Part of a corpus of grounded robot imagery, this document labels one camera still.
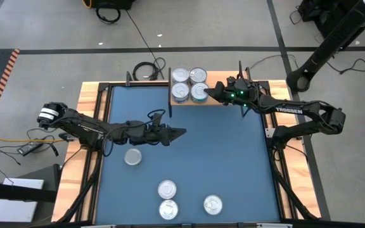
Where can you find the white bracket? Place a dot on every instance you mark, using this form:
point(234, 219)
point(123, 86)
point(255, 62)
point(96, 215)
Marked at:
point(274, 225)
point(98, 226)

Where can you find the silver-lidded tuna can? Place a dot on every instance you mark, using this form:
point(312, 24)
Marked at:
point(199, 91)
point(198, 75)
point(199, 101)
point(133, 157)

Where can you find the black perforated tower stand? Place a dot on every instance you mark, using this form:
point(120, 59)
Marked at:
point(334, 35)

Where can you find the wooden shelf with black legs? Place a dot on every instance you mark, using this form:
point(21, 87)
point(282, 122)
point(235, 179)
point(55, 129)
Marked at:
point(217, 76)

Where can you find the black power adapter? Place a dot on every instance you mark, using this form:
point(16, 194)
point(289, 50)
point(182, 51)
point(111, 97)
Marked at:
point(30, 149)

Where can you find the blue label tuna can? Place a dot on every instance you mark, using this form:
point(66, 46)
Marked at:
point(180, 91)
point(181, 101)

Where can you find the black beam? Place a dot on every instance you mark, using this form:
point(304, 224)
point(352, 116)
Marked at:
point(11, 191)

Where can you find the green Bumble Bee tuna can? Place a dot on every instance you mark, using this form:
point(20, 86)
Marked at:
point(180, 75)
point(167, 189)

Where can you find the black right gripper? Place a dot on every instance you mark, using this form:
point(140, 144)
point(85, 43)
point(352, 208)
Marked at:
point(246, 93)

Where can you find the black box with yellow trim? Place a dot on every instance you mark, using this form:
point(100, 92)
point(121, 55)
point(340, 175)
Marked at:
point(112, 3)

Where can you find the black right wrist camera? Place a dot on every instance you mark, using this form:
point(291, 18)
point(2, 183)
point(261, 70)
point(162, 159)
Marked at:
point(231, 80)

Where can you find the teal Trader Joe's tuna can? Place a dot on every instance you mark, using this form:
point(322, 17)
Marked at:
point(213, 205)
point(168, 209)

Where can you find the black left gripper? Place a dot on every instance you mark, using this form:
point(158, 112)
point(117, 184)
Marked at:
point(147, 133)

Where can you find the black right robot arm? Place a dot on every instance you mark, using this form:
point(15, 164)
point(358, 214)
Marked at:
point(296, 109)

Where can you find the white board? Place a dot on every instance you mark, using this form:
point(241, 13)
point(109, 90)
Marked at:
point(14, 209)

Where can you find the dark grey cabinet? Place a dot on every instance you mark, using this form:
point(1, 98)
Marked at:
point(47, 177)

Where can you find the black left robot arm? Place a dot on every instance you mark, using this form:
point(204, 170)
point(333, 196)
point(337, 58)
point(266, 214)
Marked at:
point(84, 126)

